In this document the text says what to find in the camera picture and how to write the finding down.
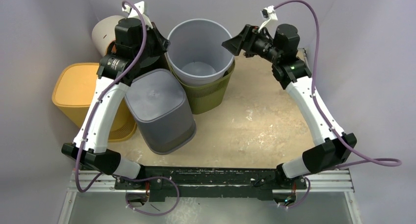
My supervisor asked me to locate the yellow ribbed waste bin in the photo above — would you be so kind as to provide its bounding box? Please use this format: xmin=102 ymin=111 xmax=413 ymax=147
xmin=52 ymin=62 xmax=137 ymax=143

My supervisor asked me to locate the dark grey mesh waste bin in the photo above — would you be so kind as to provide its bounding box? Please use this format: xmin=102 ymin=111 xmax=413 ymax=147
xmin=125 ymin=69 xmax=196 ymax=155

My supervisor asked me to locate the black round waste bin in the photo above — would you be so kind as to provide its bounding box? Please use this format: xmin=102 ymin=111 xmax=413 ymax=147
xmin=138 ymin=52 xmax=170 ymax=75

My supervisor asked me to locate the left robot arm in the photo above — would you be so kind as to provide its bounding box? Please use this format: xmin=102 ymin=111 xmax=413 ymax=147
xmin=61 ymin=16 xmax=169 ymax=189

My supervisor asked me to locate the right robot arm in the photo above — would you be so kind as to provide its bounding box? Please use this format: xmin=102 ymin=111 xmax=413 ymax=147
xmin=222 ymin=24 xmax=357 ymax=188

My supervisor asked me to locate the multicolour round drawer cabinet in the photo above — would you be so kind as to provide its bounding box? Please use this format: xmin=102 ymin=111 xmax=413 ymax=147
xmin=91 ymin=15 xmax=124 ymax=56

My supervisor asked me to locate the light grey round bin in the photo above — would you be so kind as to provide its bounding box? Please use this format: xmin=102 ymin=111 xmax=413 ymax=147
xmin=167 ymin=19 xmax=234 ymax=86

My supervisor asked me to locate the olive green waste bin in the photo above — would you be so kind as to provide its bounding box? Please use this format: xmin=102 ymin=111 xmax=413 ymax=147
xmin=168 ymin=61 xmax=235 ymax=115

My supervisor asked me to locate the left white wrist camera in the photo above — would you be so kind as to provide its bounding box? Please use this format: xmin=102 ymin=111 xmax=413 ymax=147
xmin=122 ymin=1 xmax=154 ymax=29

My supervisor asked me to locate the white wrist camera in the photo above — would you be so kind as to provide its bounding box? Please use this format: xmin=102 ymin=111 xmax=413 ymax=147
xmin=122 ymin=1 xmax=154 ymax=29
xmin=259 ymin=5 xmax=278 ymax=31

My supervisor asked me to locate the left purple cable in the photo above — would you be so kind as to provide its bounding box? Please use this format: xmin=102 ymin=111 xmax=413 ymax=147
xmin=74 ymin=0 xmax=148 ymax=193

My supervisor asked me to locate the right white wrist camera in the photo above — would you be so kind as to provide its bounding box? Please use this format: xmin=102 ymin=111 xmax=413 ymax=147
xmin=259 ymin=5 xmax=278 ymax=31

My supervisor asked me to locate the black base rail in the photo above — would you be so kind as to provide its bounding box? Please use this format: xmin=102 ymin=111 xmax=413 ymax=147
xmin=115 ymin=166 xmax=307 ymax=202

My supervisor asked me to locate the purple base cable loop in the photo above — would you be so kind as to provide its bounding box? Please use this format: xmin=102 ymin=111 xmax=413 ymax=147
xmin=125 ymin=176 xmax=181 ymax=217

